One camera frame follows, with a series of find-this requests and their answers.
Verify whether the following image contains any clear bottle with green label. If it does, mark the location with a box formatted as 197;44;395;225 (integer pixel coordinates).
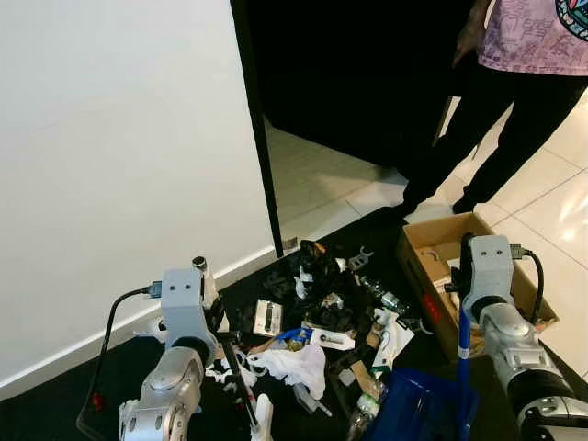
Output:
347;390;383;441

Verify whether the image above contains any person in pink shirt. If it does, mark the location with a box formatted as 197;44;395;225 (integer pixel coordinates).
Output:
401;0;588;218

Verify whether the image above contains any white paper bag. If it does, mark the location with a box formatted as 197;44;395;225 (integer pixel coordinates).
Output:
370;307;416;379

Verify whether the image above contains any brown cardboard scrap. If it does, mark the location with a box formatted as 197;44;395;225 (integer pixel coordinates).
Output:
348;359;379;398

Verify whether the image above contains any white plastic piece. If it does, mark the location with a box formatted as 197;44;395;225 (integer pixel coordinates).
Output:
252;394;275;441

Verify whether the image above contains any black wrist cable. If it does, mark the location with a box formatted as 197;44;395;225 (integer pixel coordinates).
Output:
509;244;546;324
77;284;164;438

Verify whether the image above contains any person's right hand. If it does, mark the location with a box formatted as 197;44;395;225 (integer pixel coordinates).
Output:
453;20;489;68

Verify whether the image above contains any brown cardboard box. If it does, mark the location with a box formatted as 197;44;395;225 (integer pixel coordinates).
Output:
397;213;560;361

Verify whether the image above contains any crushed clear plastic bottle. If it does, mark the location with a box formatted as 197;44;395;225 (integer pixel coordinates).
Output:
360;275;411;315

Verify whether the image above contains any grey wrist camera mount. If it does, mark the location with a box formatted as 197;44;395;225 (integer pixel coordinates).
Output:
161;267;218;346
462;234;516;315

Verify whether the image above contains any crumpled white cloth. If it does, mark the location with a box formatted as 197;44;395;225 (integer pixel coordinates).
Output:
246;344;328;401

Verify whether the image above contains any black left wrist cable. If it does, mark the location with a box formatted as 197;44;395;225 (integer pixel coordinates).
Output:
77;284;164;438

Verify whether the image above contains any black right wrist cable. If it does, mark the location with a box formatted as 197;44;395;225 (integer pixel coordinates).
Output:
509;244;546;324

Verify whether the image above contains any small white printed box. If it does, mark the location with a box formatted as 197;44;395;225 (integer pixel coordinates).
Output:
254;299;284;337

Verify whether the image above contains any clear bottle with black cap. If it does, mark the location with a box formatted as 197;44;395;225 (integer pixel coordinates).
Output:
191;256;222;309

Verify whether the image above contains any flat white packet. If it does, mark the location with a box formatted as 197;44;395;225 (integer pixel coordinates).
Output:
307;328;356;353

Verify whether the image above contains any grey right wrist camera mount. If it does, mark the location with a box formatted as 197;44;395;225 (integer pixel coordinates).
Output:
462;234;516;315

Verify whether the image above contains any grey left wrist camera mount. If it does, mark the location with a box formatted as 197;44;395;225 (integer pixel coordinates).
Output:
161;267;218;346

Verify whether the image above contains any black broom stick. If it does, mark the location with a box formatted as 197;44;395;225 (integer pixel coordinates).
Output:
217;327;260;435

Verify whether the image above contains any black crumpled bag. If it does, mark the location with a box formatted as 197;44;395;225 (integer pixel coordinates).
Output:
290;240;343;300

